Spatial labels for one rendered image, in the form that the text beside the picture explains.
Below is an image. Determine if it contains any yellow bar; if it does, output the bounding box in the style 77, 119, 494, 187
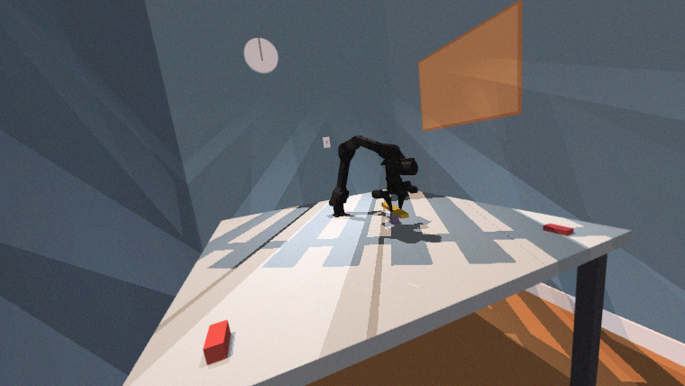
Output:
381, 202, 409, 219

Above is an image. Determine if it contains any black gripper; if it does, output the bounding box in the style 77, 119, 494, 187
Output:
371, 175, 418, 212

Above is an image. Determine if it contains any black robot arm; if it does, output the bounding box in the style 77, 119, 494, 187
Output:
328, 135, 418, 217

